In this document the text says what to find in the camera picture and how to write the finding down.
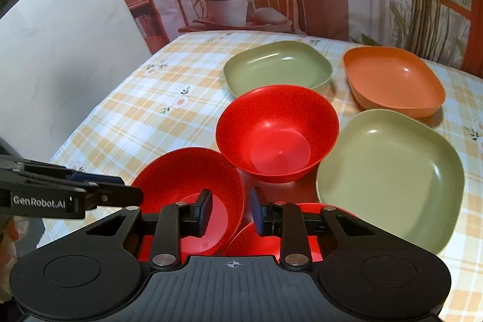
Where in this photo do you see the red bowl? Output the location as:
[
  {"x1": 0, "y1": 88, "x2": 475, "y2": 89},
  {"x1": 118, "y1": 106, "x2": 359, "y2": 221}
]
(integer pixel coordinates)
[
  {"x1": 129, "y1": 146, "x2": 247, "y2": 263},
  {"x1": 222, "y1": 202, "x2": 352, "y2": 263},
  {"x1": 215, "y1": 85, "x2": 340, "y2": 184}
]

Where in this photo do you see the large green square plate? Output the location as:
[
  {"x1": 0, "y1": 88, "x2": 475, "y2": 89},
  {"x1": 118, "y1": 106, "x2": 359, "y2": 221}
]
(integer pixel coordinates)
[{"x1": 315, "y1": 110, "x2": 465, "y2": 254}]

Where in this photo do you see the small green square plate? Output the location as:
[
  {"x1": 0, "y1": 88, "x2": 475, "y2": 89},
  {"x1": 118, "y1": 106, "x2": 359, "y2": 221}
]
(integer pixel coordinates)
[{"x1": 223, "y1": 41, "x2": 333, "y2": 97}]

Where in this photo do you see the orange square plate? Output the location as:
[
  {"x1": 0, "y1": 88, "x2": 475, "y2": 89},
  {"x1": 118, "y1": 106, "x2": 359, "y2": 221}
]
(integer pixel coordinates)
[{"x1": 342, "y1": 46, "x2": 445, "y2": 119}]

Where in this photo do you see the left hand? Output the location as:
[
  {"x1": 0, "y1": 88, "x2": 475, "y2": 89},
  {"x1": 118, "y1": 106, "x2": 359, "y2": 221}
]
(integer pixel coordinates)
[{"x1": 0, "y1": 215, "x2": 30, "y2": 303}]

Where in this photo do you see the yellow plaid floral tablecloth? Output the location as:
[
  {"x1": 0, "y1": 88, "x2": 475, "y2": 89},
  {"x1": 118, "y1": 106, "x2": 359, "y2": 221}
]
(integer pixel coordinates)
[{"x1": 53, "y1": 31, "x2": 482, "y2": 321}]

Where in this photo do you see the white marble panel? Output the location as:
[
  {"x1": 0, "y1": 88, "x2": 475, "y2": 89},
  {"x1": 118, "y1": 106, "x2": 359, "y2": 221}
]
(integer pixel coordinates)
[{"x1": 1, "y1": 0, "x2": 151, "y2": 161}]

